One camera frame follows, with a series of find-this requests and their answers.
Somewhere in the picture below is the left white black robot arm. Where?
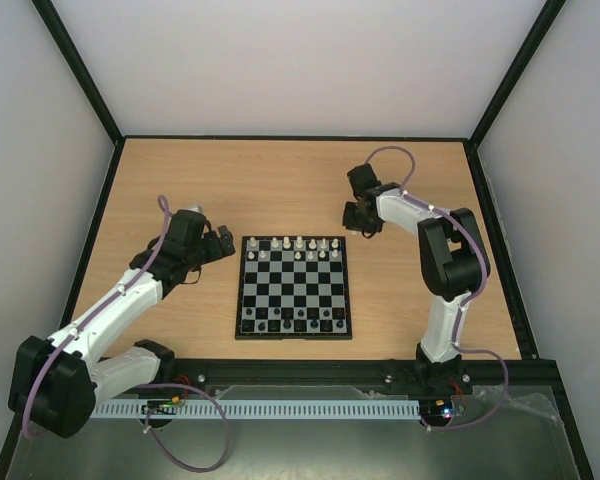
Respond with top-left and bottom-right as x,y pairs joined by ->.
8,209 -> 235,438

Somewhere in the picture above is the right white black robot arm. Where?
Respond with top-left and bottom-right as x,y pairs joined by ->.
343,180 -> 490,392

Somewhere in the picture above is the black chess pieces row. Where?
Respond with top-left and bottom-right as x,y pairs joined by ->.
237,307 -> 350,335

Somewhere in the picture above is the black and silver chessboard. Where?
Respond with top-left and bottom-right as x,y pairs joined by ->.
235,236 -> 353,340

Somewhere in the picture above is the grey slotted cable duct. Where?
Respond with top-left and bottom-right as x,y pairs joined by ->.
91,398 -> 420,420

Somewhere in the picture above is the black aluminium frame rail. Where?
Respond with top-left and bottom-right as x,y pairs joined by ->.
29,357 -> 561,396

